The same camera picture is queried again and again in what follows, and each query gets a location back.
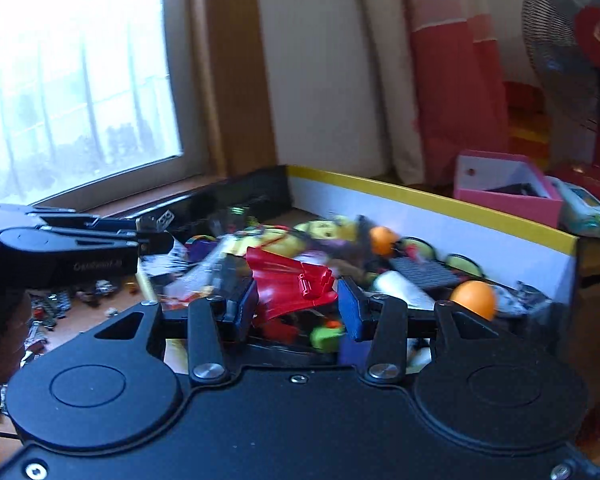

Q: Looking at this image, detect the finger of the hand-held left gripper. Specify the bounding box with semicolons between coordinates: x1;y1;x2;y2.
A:
0;226;176;259
29;205;142;233

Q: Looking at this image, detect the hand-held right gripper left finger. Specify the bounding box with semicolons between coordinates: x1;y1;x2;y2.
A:
91;278;259;387

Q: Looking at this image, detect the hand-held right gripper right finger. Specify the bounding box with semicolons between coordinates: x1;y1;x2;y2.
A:
337;276;501;387

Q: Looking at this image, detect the red toy piece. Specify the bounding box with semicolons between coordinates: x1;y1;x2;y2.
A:
245;246;341;322

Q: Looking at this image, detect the small grey perforated piece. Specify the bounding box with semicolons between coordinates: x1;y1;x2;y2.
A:
139;209;177;235

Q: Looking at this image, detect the yellow and white cardboard box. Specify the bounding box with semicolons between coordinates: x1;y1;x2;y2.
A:
130;164;581;361

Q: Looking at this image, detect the pile of dark building bricks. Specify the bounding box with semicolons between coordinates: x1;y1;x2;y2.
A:
22;279;123;356

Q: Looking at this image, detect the lime green toy piece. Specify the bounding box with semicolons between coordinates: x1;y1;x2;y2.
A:
309;324;346;353

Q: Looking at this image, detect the white cone piece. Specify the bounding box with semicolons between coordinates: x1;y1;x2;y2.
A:
371;270;435;312

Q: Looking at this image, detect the purple toy piece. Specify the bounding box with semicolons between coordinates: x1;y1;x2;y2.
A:
186;234;220;264

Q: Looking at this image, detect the orange ball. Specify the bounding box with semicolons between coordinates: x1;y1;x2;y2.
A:
449;280;497;322
369;226;401;257

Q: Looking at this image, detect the grey studded building plate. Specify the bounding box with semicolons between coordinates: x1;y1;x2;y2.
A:
389;254;457;292

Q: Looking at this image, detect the yellow toy figure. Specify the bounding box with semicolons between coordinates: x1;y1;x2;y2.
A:
285;216;360;262

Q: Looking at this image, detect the window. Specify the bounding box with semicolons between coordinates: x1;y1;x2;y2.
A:
0;0;187;207

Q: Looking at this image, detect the pink box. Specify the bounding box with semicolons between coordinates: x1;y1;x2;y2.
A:
452;151;566;229

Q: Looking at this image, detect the pack of wet wipes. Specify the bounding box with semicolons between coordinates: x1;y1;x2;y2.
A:
549;176;600;240

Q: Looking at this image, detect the pink and white curtain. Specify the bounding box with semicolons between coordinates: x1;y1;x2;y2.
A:
349;0;512;187

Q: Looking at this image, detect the red standing fan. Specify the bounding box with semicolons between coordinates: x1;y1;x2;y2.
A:
521;0;600;188

